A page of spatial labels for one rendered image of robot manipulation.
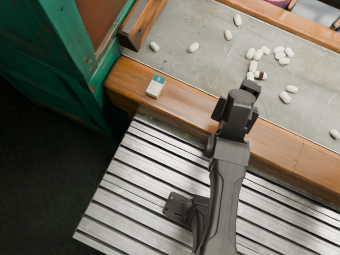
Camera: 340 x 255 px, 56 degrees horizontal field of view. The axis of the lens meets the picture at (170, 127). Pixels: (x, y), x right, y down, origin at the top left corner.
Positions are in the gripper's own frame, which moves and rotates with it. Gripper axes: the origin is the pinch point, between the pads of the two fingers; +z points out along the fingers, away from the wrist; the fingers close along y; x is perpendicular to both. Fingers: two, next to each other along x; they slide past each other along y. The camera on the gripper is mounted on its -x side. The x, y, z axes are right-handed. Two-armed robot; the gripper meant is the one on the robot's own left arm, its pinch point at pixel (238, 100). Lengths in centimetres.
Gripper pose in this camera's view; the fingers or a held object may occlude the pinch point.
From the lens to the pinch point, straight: 86.7
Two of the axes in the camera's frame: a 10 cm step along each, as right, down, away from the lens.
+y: -9.1, -4.1, 0.9
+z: 3.0, -5.0, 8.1
